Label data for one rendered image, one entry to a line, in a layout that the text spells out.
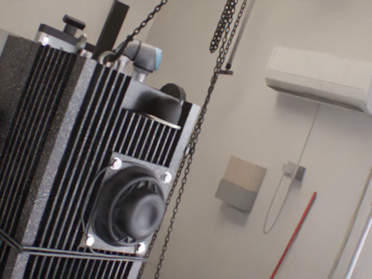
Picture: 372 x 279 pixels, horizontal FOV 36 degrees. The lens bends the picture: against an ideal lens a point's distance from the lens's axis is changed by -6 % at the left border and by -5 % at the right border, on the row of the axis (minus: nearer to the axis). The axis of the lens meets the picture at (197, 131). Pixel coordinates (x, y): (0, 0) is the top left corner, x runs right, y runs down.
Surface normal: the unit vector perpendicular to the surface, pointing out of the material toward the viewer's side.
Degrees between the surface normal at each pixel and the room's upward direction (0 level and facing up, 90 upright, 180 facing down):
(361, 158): 90
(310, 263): 90
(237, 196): 90
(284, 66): 90
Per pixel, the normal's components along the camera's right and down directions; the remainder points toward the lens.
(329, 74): -0.74, -0.29
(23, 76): -0.59, -0.23
